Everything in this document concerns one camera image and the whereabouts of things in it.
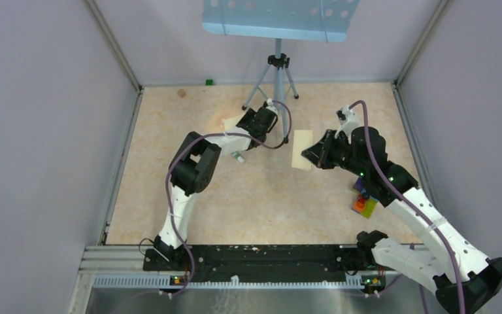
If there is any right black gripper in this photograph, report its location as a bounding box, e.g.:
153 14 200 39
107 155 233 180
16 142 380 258
301 129 367 178

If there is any grey slotted cable duct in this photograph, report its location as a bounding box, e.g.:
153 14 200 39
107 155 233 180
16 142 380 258
93 274 364 290

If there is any colourful toy block stack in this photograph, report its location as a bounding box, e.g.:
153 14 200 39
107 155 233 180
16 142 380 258
352 178 378 219

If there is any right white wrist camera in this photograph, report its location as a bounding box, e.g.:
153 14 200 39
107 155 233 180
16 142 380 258
335 105 359 138

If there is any cream letter paper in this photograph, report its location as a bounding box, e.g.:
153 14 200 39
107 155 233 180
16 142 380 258
292 130 314 171

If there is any blue music stand tray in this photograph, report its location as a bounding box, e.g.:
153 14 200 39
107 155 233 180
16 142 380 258
201 0 360 43

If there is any grey tripod stand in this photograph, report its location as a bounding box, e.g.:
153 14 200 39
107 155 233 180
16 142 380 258
241 39 300 145

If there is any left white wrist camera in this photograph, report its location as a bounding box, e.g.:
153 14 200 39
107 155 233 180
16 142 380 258
263 98 278 114

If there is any green white glue stick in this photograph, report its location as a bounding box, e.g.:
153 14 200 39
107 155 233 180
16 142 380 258
231 152 246 164

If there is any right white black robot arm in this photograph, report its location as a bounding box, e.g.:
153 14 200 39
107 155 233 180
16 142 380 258
301 127 502 313

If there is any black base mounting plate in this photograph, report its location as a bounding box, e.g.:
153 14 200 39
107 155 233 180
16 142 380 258
142 245 372 284

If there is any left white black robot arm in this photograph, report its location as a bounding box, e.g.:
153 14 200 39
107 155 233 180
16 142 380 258
154 105 278 271

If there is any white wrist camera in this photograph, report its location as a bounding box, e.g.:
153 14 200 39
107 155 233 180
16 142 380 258
335 105 359 138
263 98 278 114

